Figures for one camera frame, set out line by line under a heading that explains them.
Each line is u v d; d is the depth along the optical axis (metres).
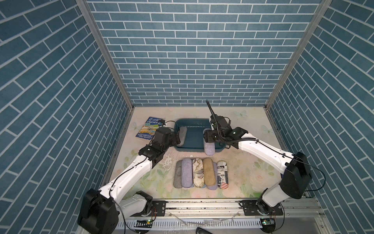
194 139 1.03
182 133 1.02
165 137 0.62
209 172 0.80
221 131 0.62
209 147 0.80
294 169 0.43
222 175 0.82
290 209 0.76
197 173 0.79
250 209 0.73
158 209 0.74
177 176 0.82
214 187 0.79
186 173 0.79
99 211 0.38
